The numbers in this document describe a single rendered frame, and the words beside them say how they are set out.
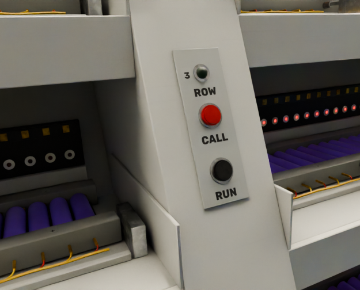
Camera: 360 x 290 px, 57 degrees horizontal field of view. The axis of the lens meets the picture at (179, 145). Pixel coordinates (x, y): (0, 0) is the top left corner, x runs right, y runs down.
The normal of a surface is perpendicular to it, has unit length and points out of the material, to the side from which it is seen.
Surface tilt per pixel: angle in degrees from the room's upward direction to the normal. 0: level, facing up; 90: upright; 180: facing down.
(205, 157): 90
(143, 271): 20
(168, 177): 90
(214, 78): 90
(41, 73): 110
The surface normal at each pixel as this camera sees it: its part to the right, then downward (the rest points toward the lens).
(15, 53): 0.41, 0.22
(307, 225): -0.05, -0.96
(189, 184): 0.37, -0.12
